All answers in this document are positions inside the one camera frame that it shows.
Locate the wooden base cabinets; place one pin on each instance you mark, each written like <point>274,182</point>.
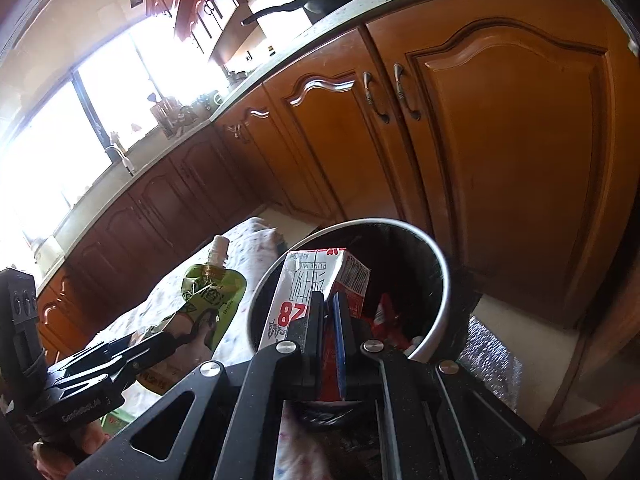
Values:
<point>500,160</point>

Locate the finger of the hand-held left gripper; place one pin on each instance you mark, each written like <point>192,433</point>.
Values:
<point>135,347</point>
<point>125,372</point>

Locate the grey kitchen countertop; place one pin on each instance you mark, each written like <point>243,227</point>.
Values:
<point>350,30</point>

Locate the green mug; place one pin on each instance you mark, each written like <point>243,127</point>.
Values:
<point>217,98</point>

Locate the red silver snack bag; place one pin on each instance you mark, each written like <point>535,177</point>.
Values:
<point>387,317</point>

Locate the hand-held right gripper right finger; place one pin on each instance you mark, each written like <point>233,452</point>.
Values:
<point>341,342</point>

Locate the kitchen window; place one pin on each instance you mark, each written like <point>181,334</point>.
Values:
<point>100,110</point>

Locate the silver foil mat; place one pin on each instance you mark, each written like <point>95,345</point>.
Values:
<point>490,365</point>

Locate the wooden door frame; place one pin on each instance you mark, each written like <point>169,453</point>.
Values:
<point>600,360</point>

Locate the chrome kitchen faucet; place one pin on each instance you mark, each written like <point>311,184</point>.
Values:
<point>120,157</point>

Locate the white rimmed trash bin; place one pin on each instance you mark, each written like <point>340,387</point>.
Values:
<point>442,285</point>

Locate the wooden wall cabinets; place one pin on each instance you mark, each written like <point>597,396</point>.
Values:
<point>200,5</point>

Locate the green drink carton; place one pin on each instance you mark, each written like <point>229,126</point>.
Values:
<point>116,420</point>

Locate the white red milk carton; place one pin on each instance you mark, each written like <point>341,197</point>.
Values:
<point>295,285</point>

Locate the person's left hand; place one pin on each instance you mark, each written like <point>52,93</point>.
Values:
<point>92,440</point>

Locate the green spout pouch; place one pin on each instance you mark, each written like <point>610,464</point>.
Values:
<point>220,292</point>

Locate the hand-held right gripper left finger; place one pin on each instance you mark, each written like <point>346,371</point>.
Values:
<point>312,330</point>

